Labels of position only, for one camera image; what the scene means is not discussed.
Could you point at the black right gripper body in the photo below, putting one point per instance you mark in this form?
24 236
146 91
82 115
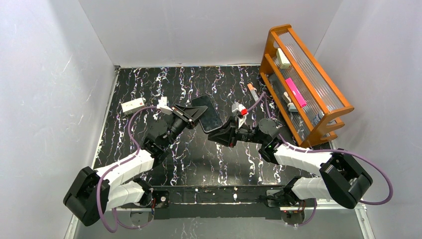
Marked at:
233 132

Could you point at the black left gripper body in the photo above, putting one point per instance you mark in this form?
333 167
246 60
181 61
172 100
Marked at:
185 117

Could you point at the black screen smartphone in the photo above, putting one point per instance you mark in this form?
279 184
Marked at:
210 120

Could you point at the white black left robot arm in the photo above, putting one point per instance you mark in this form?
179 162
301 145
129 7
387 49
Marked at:
96 193

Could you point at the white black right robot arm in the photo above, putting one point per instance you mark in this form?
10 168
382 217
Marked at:
339 176

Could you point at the orange grey marker pen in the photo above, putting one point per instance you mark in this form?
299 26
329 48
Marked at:
253 92

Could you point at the white red small box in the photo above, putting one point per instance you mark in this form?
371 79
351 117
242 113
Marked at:
132 106

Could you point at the white grey small device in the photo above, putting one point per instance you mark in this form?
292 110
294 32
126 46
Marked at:
290 105

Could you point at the pink flat box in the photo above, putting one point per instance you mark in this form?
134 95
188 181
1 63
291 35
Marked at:
298 96

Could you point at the orange wooden shelf rack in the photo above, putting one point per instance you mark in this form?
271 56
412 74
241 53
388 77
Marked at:
316 87

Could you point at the cream white box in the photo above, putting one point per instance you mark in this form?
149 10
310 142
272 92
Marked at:
281 60

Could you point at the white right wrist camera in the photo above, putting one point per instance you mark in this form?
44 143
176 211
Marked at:
240 112

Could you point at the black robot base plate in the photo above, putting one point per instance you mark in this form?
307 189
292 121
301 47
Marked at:
171 202

